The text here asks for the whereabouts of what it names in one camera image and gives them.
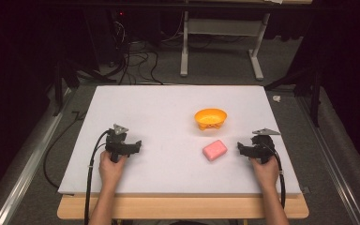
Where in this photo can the orange soap dish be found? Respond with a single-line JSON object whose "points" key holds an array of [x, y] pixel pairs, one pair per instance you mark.
{"points": [[210, 118]]}

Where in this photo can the white metal desk frame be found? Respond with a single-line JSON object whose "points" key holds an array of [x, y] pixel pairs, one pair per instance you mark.
{"points": [[197, 28]]}

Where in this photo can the person's right hand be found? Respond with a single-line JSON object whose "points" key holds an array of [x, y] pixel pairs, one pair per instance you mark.
{"points": [[266, 172]]}

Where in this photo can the white foam mat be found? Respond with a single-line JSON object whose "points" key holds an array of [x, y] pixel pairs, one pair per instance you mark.
{"points": [[175, 118]]}

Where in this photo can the pink soap bar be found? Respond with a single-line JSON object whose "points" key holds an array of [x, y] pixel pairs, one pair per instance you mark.
{"points": [[215, 150]]}

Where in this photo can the aluminium floor rail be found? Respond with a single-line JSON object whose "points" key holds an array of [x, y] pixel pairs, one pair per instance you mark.
{"points": [[28, 168], [334, 162]]}

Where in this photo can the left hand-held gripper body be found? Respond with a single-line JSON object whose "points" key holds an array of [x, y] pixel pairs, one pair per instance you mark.
{"points": [[116, 142]]}

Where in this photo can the wooden table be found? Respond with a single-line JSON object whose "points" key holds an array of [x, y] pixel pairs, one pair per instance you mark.
{"points": [[181, 207]]}

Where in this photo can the person's left hand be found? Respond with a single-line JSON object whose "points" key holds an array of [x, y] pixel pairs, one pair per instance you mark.
{"points": [[110, 169]]}

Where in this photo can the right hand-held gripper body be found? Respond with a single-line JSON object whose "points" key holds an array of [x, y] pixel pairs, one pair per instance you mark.
{"points": [[261, 145]]}

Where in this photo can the black metal stand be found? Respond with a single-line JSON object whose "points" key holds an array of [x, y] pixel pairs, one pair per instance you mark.
{"points": [[63, 81], [312, 84]]}

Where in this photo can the crumpled white paper scrap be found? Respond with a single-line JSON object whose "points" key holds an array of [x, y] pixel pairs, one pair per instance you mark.
{"points": [[276, 98]]}

